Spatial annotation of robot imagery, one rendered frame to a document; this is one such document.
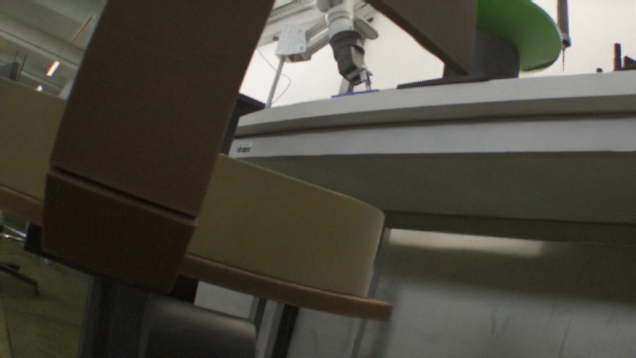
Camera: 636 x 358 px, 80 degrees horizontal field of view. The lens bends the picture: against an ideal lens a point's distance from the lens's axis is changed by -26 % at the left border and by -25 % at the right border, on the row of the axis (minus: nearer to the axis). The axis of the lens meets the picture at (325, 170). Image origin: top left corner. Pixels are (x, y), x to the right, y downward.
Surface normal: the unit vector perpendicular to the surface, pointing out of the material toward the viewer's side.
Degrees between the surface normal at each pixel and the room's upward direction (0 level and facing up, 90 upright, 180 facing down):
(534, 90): 90
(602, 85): 90
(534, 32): 157
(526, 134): 90
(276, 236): 90
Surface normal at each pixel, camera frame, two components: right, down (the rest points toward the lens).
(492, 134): -0.70, -0.32
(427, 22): 0.65, 0.00
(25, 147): 0.41, -0.10
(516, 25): -0.13, 0.83
